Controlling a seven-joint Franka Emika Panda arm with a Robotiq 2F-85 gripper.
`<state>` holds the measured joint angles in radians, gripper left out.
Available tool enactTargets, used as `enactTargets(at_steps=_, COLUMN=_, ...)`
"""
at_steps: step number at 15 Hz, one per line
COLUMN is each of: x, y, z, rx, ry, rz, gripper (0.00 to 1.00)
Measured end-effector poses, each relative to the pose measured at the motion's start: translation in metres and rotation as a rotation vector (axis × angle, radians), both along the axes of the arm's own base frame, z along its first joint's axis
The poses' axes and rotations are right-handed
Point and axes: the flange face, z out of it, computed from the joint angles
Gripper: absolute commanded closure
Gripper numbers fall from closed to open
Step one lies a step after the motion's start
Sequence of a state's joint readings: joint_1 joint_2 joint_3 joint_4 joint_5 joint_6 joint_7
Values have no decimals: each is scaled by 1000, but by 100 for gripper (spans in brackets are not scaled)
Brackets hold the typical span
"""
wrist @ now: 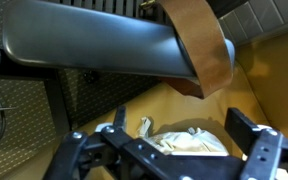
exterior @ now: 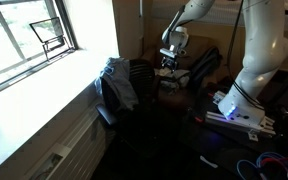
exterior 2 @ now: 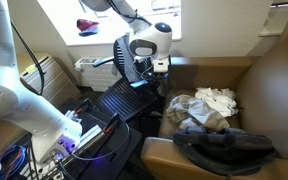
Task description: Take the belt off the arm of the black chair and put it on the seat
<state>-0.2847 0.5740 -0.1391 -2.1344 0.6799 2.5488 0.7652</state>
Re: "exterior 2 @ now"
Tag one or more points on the beige wall heater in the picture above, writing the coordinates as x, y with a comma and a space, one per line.
97, 76

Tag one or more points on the black mesh office chair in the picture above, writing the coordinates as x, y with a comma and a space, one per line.
124, 100

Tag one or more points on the brown leather armchair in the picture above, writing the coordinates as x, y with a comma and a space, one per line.
277, 100

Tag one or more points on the white crumpled cloth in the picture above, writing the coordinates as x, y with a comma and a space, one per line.
217, 100

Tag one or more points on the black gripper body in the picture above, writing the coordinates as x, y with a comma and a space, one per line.
143, 70

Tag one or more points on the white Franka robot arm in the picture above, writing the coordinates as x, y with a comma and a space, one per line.
34, 116

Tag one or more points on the black backpack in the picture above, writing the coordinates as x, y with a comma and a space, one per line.
224, 150

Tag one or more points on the black robot table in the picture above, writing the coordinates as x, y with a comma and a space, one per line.
117, 156

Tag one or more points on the grey crumpled cloth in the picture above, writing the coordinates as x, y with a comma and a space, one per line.
197, 113

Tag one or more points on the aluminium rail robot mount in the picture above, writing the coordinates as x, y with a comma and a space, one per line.
90, 135

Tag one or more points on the wooden drawer cabinet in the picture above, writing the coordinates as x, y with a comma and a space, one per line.
57, 83

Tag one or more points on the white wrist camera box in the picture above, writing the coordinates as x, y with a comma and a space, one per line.
161, 65

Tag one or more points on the red and blue cap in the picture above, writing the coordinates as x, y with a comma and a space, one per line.
88, 26

